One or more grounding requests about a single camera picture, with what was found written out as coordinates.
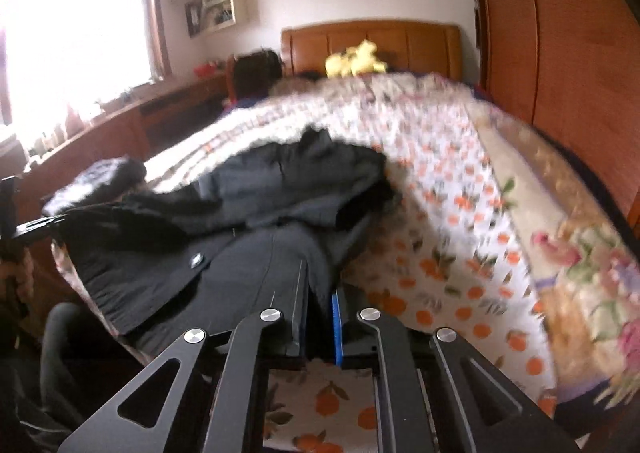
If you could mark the dark backpack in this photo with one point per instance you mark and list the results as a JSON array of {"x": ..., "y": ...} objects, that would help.
[{"x": 255, "y": 75}]

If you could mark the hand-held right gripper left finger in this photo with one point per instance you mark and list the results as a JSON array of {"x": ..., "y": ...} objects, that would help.
[{"x": 297, "y": 333}]

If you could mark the wooden slatted wardrobe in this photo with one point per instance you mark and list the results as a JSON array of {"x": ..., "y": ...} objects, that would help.
[{"x": 550, "y": 33}]

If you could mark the long wooden desk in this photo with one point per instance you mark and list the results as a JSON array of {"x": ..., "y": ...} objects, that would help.
[{"x": 110, "y": 133}]

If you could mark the person's grey trouser leg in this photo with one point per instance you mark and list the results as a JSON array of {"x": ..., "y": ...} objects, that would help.
[{"x": 65, "y": 353}]

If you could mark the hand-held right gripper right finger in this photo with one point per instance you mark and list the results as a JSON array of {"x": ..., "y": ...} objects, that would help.
[{"x": 338, "y": 333}]

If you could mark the floral quilt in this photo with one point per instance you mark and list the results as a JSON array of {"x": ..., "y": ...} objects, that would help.
[{"x": 575, "y": 253}]

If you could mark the yellow plush toy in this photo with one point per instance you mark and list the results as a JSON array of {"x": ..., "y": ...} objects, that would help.
[{"x": 355, "y": 60}]

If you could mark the person's left hand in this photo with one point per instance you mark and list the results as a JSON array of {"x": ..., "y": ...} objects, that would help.
[{"x": 20, "y": 273}]

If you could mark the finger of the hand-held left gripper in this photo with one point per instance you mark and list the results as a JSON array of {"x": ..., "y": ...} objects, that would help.
[{"x": 40, "y": 227}]

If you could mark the folded dark garment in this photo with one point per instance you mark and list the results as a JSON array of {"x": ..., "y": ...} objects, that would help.
[{"x": 100, "y": 180}]

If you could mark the wood-framed window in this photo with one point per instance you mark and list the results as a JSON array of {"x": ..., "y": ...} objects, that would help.
[{"x": 75, "y": 33}]

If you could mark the bed with fruit-print sheet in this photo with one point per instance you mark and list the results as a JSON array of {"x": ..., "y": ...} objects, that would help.
[{"x": 440, "y": 183}]

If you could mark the red bowl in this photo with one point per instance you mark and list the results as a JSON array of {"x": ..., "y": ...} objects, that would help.
[{"x": 205, "y": 69}]

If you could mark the wooden bed headboard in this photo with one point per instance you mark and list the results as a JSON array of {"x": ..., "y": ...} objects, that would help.
[{"x": 415, "y": 48}]

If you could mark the black double-breasted coat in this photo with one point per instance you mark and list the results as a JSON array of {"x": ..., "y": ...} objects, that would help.
[{"x": 280, "y": 213}]

